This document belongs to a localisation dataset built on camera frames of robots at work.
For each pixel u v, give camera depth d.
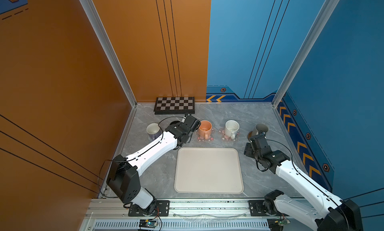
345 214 0.39
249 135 1.02
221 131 1.02
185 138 0.59
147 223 0.71
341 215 0.38
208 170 0.85
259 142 0.62
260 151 0.61
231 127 1.02
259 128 0.94
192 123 0.63
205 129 1.02
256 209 0.72
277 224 0.70
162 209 0.74
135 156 0.45
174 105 1.15
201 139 0.99
